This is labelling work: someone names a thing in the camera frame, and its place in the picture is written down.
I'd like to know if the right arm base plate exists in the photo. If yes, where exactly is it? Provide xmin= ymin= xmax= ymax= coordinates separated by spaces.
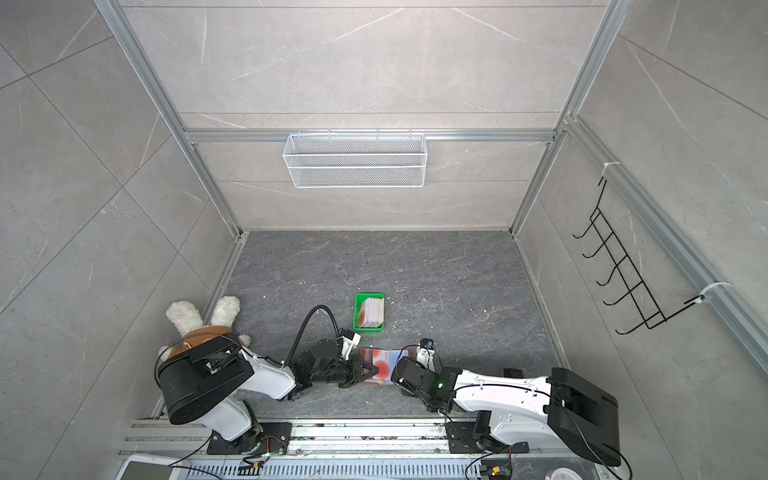
xmin=445 ymin=421 xmax=530 ymax=454

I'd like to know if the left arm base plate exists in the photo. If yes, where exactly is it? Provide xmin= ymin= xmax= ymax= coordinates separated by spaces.
xmin=206 ymin=422 xmax=293 ymax=456

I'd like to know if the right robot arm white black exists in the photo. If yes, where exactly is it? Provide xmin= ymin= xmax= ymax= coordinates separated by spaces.
xmin=391 ymin=358 xmax=622 ymax=467

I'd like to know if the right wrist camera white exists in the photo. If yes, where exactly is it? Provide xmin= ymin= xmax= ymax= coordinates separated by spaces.
xmin=415 ymin=338 xmax=436 ymax=372

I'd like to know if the small dark object by wall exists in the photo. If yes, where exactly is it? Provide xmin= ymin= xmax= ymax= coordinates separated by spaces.
xmin=503 ymin=368 xmax=525 ymax=379

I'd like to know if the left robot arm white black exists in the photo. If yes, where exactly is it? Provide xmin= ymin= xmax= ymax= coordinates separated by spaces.
xmin=155 ymin=334 xmax=379 ymax=425

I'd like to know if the white wire mesh basket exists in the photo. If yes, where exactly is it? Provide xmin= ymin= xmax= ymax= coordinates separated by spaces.
xmin=283 ymin=133 xmax=428 ymax=189

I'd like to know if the green plastic card tray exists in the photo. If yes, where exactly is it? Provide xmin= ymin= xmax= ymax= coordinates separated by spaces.
xmin=353 ymin=293 xmax=386 ymax=332

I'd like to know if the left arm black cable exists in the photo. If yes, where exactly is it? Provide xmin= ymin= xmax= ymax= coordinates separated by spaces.
xmin=284 ymin=304 xmax=343 ymax=367

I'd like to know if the stack of credit cards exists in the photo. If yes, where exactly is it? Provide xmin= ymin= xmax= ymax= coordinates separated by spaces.
xmin=358 ymin=297 xmax=385 ymax=329

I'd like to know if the brown leather card holder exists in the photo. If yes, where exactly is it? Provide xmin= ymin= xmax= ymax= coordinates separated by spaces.
xmin=358 ymin=346 xmax=415 ymax=388

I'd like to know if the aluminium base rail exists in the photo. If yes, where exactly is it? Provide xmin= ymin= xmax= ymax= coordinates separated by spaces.
xmin=118 ymin=418 xmax=609 ymax=479

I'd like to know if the white brown plush toy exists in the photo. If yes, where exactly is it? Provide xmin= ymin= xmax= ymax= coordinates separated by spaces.
xmin=159 ymin=296 xmax=241 ymax=361

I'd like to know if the white device at bottom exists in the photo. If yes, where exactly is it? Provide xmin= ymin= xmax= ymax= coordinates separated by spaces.
xmin=115 ymin=454 xmax=182 ymax=480

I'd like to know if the black wire hook rack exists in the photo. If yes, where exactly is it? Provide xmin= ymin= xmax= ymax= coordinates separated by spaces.
xmin=571 ymin=177 xmax=705 ymax=336

